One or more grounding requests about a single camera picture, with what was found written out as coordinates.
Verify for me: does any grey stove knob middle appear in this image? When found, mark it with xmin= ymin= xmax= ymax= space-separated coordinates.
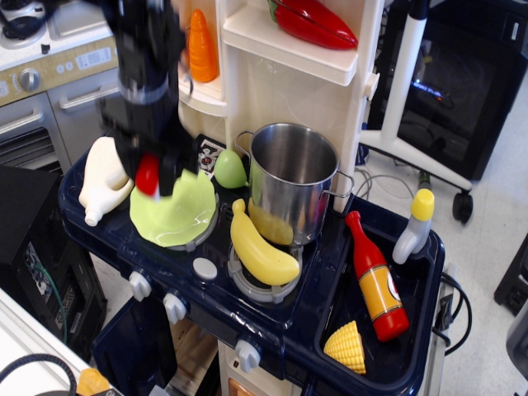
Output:
xmin=163 ymin=293 xmax=188 ymax=324

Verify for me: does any steel pot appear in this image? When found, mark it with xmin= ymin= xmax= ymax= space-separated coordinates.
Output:
xmin=234 ymin=123 xmax=355 ymax=247

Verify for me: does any cream toy jug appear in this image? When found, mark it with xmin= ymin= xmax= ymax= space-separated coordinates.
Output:
xmin=78 ymin=136 xmax=134 ymax=227

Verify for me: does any grey stove knob right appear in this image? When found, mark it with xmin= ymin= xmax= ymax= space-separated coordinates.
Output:
xmin=234 ymin=339 xmax=261 ymax=373

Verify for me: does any grey stove knob left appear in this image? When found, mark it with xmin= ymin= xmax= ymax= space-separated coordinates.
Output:
xmin=129 ymin=271 xmax=152 ymax=302

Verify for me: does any navy toy kitchen stove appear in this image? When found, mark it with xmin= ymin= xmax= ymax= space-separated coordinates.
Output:
xmin=59 ymin=160 xmax=445 ymax=395

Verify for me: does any grey stove knob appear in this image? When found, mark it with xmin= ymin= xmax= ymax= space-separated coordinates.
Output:
xmin=234 ymin=339 xmax=261 ymax=373
xmin=129 ymin=271 xmax=152 ymax=302
xmin=163 ymin=293 xmax=188 ymax=324

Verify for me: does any grey wooden toy kitchen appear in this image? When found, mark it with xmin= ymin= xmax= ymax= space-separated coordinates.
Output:
xmin=1 ymin=1 xmax=120 ymax=172

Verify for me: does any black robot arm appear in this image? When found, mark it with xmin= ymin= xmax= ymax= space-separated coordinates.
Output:
xmin=94 ymin=1 xmax=198 ymax=196

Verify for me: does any red toy pepper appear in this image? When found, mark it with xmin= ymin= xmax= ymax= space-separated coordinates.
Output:
xmin=267 ymin=0 xmax=358 ymax=50

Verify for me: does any grey round stove button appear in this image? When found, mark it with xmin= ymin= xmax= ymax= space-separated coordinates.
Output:
xmin=192 ymin=257 xmax=218 ymax=281

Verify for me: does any grey yellow toy faucet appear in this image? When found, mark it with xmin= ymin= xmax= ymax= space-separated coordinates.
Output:
xmin=392 ymin=188 xmax=435 ymax=265

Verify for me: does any red yellow toy bottle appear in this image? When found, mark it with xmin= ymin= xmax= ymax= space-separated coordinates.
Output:
xmin=345 ymin=210 xmax=410 ymax=342

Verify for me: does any black braided cable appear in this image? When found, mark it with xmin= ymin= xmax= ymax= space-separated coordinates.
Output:
xmin=0 ymin=352 xmax=79 ymax=396

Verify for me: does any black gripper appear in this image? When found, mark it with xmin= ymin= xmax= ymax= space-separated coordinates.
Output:
xmin=99 ymin=94 xmax=196 ymax=196

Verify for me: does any yellow toy banana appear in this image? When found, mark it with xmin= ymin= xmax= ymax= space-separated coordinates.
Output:
xmin=230 ymin=199 xmax=300 ymax=286

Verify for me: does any green toy plate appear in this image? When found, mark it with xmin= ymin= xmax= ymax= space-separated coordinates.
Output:
xmin=130 ymin=170 xmax=216 ymax=248

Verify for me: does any cream toy kitchen shelf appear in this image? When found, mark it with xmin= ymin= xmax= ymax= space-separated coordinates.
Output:
xmin=175 ymin=1 xmax=384 ymax=212

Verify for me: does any black cabinet with screen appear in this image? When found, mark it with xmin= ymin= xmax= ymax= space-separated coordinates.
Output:
xmin=366 ymin=0 xmax=528 ymax=182

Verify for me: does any green toy pear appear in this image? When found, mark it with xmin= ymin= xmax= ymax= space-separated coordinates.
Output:
xmin=214 ymin=149 xmax=249 ymax=189

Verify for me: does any black power cable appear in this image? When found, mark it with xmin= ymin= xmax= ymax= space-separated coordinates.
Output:
xmin=431 ymin=272 xmax=474 ymax=356

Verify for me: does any black computer tower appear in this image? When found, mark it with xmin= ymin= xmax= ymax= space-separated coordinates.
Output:
xmin=1 ymin=167 xmax=107 ymax=361

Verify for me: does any yellow toy corn piece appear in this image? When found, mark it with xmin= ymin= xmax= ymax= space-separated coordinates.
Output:
xmin=323 ymin=321 xmax=366 ymax=375

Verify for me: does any orange toy carrot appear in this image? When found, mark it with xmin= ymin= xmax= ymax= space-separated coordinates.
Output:
xmin=187 ymin=9 xmax=219 ymax=83

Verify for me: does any white rolling stand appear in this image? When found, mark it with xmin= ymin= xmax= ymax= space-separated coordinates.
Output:
xmin=360 ymin=1 xmax=474 ymax=224

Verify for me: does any red white toy sushi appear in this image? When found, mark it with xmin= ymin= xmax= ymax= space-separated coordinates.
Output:
xmin=135 ymin=153 xmax=160 ymax=200

